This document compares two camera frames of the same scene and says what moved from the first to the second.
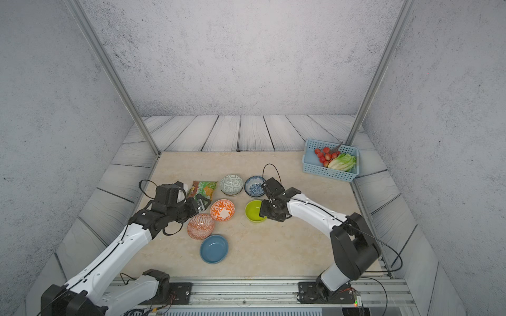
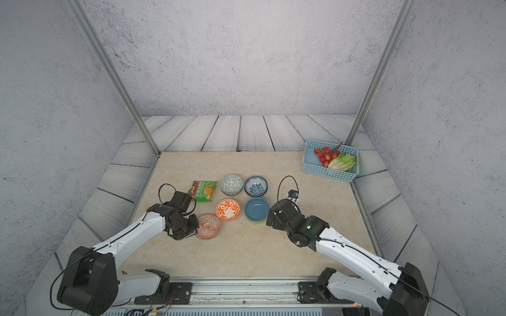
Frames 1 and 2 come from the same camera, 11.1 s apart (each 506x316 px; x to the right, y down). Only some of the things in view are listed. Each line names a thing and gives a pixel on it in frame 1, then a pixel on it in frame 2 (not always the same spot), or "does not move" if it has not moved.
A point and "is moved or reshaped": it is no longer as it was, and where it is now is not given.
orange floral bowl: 222,210 is moved or reshaped
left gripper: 194,209 -> 195,220
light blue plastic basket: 311,165 does not move
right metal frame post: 374,83 does not move
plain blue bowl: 213,248 -> 257,209
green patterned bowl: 231,184 does not move
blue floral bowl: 253,186 does not move
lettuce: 345,162 does not move
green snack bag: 203,187 does not move
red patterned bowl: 200,226 is moved or reshaped
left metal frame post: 112,72 does not move
